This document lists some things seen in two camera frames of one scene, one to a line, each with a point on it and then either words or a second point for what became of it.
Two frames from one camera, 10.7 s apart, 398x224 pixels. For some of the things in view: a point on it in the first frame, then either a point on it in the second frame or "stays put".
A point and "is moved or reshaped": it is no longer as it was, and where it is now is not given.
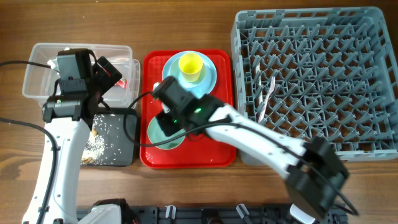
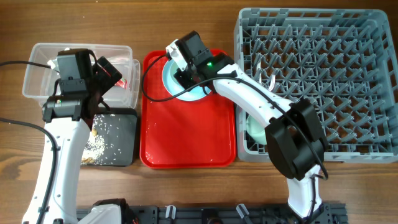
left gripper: x=107 y=81 stays put
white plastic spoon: x=258 y=71 stays put
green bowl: x=156 y=134 is moved or reshaped
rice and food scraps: x=103 y=146 stays put
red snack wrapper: x=122 y=82 stays put
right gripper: x=169 y=128 to x=188 y=83
